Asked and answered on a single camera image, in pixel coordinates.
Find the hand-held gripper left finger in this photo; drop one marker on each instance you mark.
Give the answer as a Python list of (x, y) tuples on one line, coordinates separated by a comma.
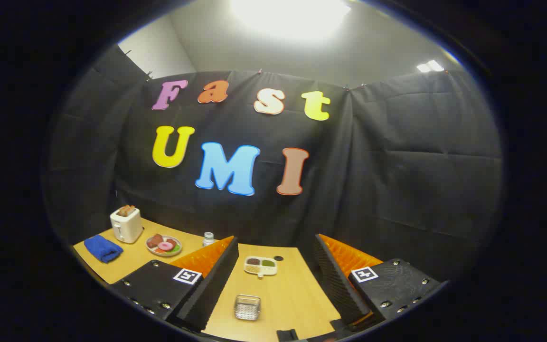
[(212, 289)]

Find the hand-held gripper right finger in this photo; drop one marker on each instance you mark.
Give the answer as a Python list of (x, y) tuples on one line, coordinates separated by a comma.
[(337, 285)]

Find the white divided bean tray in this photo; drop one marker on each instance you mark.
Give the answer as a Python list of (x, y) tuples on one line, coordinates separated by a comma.
[(260, 271)]

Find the white drink bottle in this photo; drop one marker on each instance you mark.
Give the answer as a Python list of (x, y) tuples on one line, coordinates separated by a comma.
[(208, 237)]

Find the green lettuce leaf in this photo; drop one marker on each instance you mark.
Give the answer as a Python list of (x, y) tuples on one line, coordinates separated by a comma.
[(176, 248)]

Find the brown meat piece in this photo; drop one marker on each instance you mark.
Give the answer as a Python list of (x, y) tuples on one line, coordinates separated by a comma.
[(155, 240), (171, 242)]

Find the pink ham slice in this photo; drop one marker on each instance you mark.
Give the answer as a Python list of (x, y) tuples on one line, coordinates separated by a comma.
[(165, 246)]

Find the grey food plate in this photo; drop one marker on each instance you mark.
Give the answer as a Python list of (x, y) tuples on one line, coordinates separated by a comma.
[(152, 251)]

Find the black table clamp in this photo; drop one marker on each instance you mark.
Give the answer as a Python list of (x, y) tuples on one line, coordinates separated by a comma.
[(287, 335)]

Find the white toaster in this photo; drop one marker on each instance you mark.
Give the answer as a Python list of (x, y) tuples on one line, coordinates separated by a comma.
[(128, 229)]

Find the blue folded towel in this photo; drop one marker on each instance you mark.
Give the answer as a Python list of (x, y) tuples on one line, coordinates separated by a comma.
[(103, 248)]

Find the small ceiling light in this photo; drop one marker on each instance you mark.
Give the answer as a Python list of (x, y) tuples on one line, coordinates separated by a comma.
[(430, 66)]

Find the large ceiling light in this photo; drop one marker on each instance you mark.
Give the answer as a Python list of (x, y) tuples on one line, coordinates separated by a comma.
[(287, 16)]

